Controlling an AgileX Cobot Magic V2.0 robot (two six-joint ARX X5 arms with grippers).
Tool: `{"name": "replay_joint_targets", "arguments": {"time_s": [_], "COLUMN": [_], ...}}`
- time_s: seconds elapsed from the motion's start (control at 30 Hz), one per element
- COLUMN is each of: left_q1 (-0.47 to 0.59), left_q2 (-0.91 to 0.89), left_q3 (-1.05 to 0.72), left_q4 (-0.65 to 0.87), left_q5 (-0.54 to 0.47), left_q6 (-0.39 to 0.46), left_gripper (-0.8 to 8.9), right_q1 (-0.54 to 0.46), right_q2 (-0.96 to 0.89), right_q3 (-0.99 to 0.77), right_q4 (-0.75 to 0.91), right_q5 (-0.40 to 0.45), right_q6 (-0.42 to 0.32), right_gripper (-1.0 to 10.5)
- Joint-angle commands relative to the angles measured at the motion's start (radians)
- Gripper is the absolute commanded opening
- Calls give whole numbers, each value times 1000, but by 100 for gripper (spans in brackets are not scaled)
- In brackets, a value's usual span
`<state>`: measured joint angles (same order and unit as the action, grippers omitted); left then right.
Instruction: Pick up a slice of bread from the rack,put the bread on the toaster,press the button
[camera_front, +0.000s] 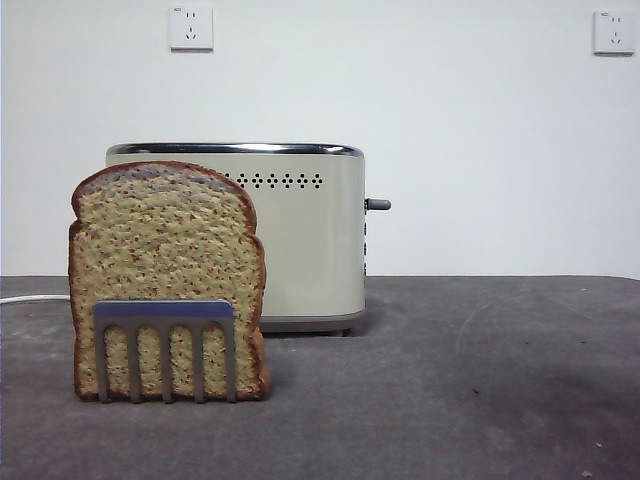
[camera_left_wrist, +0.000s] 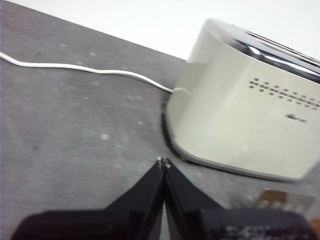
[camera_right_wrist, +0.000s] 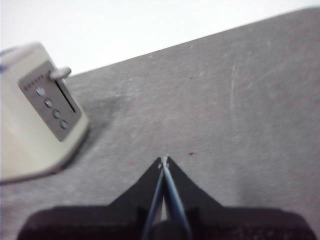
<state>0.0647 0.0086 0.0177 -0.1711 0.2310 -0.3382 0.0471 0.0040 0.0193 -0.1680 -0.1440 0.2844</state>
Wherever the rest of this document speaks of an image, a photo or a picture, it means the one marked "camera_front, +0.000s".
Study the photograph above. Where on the grey toaster lever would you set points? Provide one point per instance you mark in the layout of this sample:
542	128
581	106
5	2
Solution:
380	204

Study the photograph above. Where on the brown speckled bread slice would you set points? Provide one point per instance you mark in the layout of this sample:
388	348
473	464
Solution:
165	240

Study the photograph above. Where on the beige steel toaster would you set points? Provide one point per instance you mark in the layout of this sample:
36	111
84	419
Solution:
310	250

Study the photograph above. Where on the steel toast rack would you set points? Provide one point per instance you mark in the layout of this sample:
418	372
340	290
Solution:
162	311

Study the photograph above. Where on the white wall socket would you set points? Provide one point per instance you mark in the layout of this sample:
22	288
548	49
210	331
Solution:
191	29
614	32

